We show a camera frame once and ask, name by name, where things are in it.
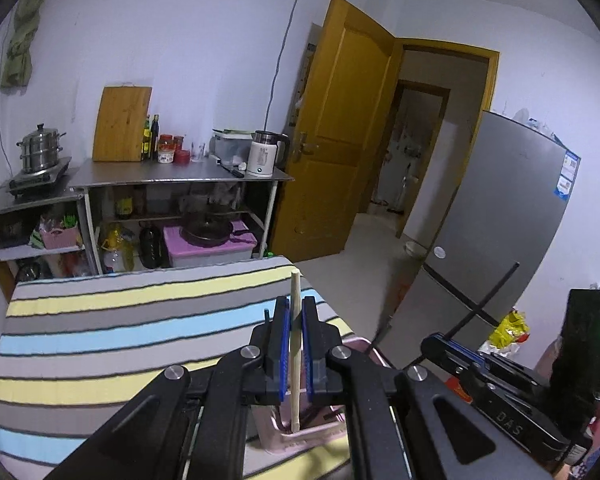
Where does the wooden cutting board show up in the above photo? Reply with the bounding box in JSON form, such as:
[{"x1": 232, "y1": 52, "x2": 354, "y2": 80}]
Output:
[{"x1": 92, "y1": 85, "x2": 154, "y2": 163}]

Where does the white electric kettle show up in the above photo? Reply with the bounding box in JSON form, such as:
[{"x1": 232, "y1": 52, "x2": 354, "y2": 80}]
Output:
[{"x1": 245, "y1": 130, "x2": 291, "y2": 179}]

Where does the striped tablecloth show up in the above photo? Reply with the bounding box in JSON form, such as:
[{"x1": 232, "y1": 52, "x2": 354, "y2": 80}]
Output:
[{"x1": 0, "y1": 255, "x2": 376, "y2": 480}]

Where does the low steel shelf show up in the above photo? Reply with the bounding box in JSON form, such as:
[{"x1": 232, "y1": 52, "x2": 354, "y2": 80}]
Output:
[{"x1": 0, "y1": 192, "x2": 89, "y2": 283}]

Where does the yellow plastic bag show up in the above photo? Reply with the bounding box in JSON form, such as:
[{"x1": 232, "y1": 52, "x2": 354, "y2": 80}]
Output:
[{"x1": 489, "y1": 310, "x2": 531, "y2": 357}]

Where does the large dark bottle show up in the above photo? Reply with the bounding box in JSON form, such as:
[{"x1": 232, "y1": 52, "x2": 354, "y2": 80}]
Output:
[{"x1": 138, "y1": 220, "x2": 170, "y2": 270}]

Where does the black frying pan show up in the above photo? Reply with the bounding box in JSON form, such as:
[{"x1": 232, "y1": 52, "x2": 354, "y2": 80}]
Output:
[{"x1": 180, "y1": 211, "x2": 251, "y2": 249}]

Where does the pink plastic utensil basket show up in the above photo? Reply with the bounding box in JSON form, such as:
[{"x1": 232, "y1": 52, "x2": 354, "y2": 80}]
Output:
[{"x1": 252, "y1": 337, "x2": 397, "y2": 457}]

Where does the black induction cooker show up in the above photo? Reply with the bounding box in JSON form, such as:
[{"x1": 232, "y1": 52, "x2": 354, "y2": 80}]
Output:
[{"x1": 7, "y1": 156, "x2": 74, "y2": 199}]

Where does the yellow cooking oil bottle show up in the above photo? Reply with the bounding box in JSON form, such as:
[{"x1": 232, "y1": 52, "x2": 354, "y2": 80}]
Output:
[{"x1": 100, "y1": 223, "x2": 136, "y2": 274}]

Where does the stainless steel steamer pot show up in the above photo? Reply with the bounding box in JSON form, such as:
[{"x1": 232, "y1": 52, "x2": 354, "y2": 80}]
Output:
[{"x1": 16, "y1": 122, "x2": 67, "y2": 173}]

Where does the yellow wooden door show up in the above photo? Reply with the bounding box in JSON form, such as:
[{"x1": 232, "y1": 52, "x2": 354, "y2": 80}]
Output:
[{"x1": 270, "y1": 0, "x2": 397, "y2": 264}]

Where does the black chopstick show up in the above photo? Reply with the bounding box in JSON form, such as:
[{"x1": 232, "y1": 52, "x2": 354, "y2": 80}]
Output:
[{"x1": 410, "y1": 261, "x2": 521, "y2": 368}]

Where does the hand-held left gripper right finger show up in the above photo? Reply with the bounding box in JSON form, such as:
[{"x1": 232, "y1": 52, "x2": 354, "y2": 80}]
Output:
[{"x1": 301, "y1": 296, "x2": 556, "y2": 480}]

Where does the wall cable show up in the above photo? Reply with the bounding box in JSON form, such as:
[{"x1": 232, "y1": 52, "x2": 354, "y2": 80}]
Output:
[{"x1": 262, "y1": 0, "x2": 304, "y2": 134}]

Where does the black handled knife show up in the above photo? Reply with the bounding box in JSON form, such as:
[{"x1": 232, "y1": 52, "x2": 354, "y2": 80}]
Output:
[{"x1": 217, "y1": 157, "x2": 245, "y2": 179}]

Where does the steel kitchen table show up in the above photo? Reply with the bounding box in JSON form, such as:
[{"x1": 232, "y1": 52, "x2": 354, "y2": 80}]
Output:
[{"x1": 70, "y1": 156, "x2": 296, "y2": 276}]

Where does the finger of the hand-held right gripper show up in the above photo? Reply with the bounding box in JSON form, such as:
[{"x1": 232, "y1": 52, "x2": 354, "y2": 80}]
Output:
[
  {"x1": 420, "y1": 341, "x2": 487, "y2": 402},
  {"x1": 422, "y1": 331, "x2": 557, "y2": 392}
]

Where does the clear plastic storage box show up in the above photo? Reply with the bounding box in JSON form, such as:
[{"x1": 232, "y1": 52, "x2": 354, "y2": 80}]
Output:
[{"x1": 211, "y1": 129, "x2": 254, "y2": 166}]

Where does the cream wooden chopstick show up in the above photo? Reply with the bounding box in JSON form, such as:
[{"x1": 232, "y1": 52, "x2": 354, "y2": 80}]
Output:
[{"x1": 288, "y1": 270, "x2": 302, "y2": 434}]

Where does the green hanging cloth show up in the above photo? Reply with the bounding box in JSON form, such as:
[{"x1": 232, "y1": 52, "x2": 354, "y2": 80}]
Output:
[{"x1": 0, "y1": 0, "x2": 44, "y2": 89}]

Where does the grey refrigerator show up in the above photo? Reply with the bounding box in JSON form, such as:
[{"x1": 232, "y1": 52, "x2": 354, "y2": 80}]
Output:
[{"x1": 394, "y1": 110, "x2": 582, "y2": 377}]

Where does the small pink basket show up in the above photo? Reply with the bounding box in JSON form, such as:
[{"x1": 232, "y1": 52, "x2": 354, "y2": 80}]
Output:
[{"x1": 40, "y1": 225, "x2": 81, "y2": 250}]

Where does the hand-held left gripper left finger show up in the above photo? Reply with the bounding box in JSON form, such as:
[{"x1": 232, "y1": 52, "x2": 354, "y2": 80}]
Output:
[{"x1": 45, "y1": 296, "x2": 291, "y2": 480}]

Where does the pink lidded storage box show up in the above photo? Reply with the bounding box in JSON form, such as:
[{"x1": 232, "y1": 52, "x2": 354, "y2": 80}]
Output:
[{"x1": 162, "y1": 220, "x2": 259, "y2": 269}]

